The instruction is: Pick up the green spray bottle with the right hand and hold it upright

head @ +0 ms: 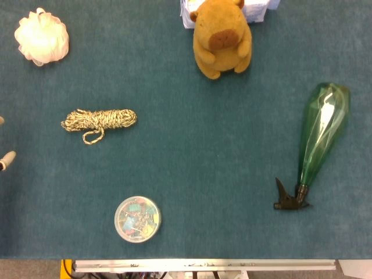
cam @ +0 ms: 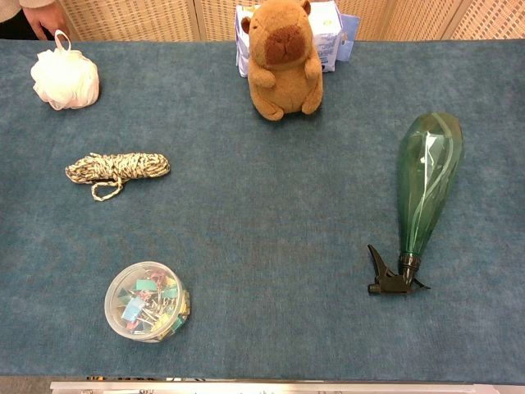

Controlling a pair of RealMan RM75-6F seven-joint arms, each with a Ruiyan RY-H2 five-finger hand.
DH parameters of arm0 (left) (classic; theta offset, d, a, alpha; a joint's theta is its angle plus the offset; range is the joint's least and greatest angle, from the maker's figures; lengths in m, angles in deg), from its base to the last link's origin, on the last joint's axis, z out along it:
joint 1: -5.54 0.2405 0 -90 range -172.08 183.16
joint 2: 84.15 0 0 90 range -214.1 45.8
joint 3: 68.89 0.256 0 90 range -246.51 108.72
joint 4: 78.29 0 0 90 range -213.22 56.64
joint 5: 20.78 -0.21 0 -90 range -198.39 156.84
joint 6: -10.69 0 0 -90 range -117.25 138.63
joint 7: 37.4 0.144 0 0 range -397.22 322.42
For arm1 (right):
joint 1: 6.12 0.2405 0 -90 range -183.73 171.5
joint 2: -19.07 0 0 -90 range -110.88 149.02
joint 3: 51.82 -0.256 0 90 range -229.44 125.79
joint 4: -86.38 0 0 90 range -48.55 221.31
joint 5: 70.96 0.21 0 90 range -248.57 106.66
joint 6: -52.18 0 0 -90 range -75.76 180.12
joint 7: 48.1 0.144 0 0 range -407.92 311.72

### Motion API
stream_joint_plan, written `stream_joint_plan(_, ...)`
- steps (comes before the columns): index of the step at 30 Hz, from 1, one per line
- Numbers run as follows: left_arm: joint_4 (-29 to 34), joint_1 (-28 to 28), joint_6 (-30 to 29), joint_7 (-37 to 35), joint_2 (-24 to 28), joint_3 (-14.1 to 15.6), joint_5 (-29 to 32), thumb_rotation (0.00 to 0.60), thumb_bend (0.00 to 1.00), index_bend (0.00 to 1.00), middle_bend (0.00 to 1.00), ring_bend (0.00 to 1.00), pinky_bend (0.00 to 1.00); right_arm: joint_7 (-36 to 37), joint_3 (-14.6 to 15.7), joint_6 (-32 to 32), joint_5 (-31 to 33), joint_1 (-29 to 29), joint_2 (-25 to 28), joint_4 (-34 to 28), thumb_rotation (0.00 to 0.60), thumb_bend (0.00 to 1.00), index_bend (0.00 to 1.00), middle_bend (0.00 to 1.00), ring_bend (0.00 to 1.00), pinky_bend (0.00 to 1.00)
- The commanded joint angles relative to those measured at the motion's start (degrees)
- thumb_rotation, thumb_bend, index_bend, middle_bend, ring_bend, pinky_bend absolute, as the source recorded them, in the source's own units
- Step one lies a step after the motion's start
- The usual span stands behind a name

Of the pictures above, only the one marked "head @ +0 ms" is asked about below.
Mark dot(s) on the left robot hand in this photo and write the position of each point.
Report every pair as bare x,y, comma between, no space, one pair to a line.
7,160

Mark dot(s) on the green spray bottle black trigger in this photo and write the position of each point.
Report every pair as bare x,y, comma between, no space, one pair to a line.
322,128

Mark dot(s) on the white mesh bath sponge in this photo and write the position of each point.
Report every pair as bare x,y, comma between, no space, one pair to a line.
42,37

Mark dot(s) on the round clear box of clips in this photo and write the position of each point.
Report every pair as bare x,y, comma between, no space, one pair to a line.
137,219

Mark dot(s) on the brown capybara plush toy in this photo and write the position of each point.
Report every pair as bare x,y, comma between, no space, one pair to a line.
221,37

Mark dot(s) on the white blue tissue package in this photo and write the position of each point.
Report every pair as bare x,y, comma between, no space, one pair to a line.
255,10

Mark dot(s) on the yellow frame part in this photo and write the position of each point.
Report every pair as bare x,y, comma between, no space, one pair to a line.
66,268

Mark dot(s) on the aluminium frame rail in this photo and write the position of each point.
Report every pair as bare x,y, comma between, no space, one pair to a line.
203,265

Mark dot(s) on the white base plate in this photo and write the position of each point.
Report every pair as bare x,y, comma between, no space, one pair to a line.
356,268

